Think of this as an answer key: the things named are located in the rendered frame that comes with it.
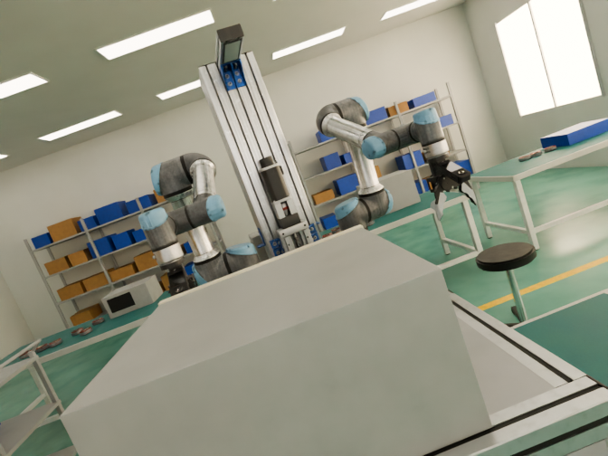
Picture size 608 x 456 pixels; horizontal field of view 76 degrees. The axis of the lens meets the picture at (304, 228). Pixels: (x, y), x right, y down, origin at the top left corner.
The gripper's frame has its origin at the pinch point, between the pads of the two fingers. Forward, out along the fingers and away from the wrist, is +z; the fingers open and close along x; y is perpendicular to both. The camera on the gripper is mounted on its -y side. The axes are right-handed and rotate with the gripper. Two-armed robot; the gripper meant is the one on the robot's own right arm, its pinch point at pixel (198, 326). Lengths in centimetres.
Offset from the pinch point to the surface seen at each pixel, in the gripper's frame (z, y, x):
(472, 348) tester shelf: 4, -62, -45
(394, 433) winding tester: 0, -75, -26
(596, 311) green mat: 40, -20, -111
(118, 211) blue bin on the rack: -74, 615, 138
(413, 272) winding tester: -17, -75, -34
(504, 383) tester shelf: 4, -71, -43
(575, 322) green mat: 40, -20, -103
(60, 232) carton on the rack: -74, 632, 243
